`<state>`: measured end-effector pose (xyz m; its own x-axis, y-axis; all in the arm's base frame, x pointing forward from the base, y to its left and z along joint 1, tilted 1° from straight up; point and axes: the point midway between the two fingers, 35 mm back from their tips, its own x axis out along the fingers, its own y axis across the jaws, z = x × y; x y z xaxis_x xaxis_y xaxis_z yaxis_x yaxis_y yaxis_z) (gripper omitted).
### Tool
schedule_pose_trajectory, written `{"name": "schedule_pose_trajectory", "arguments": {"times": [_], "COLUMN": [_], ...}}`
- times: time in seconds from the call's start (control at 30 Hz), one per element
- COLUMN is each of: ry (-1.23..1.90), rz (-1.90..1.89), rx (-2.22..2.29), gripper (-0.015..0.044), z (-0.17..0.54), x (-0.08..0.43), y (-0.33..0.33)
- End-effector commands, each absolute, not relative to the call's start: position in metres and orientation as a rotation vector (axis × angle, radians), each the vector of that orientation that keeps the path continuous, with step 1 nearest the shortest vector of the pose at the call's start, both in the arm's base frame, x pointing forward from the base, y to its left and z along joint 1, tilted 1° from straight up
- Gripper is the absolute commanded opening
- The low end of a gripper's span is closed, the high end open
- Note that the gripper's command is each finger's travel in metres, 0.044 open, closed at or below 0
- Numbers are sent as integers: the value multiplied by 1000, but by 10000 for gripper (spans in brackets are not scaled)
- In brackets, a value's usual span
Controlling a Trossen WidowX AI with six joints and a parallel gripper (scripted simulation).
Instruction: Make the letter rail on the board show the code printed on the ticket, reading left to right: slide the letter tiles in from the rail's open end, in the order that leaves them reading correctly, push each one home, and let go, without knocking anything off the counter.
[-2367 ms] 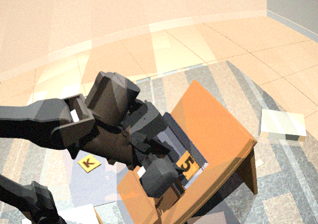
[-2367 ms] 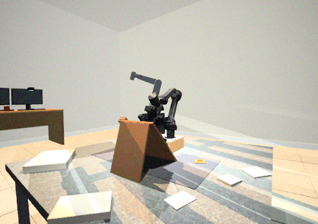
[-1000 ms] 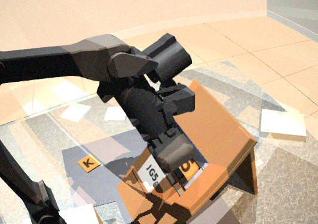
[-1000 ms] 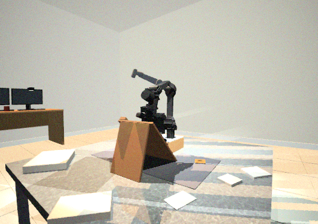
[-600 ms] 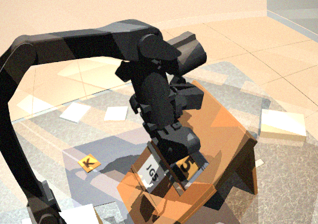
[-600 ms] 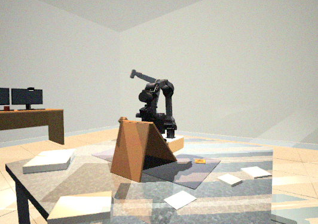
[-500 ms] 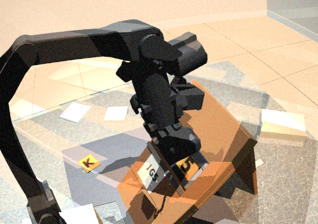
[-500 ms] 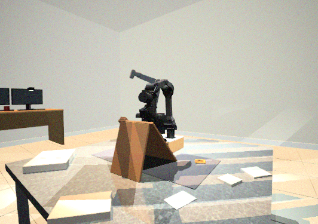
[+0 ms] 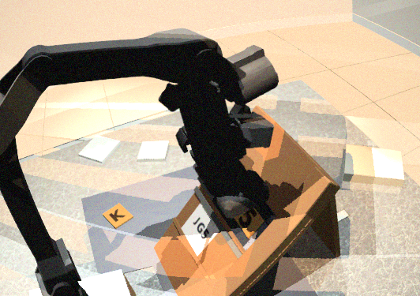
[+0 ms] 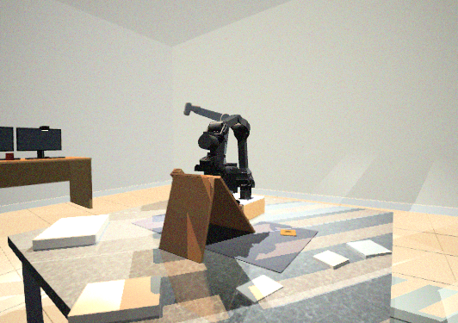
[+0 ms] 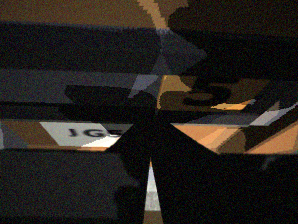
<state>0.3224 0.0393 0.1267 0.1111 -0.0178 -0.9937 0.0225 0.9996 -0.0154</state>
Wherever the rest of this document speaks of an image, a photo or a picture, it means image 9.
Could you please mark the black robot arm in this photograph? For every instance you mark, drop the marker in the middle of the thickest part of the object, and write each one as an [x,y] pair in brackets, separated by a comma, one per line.
[203,78]

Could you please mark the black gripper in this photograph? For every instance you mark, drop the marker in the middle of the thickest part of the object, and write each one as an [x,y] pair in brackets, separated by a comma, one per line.
[235,189]

